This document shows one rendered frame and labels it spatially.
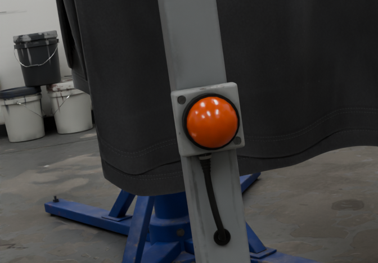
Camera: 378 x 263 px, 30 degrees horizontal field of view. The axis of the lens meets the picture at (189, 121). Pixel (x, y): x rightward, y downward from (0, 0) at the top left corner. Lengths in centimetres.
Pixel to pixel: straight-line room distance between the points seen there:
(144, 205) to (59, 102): 316
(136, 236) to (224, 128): 151
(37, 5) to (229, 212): 495
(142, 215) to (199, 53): 151
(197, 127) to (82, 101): 465
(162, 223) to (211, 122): 170
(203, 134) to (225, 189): 7
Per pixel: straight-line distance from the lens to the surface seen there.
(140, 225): 201
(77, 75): 90
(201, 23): 53
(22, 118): 512
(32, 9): 546
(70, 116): 513
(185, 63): 53
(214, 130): 50
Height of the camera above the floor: 73
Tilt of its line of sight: 9 degrees down
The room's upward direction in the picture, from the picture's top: 8 degrees counter-clockwise
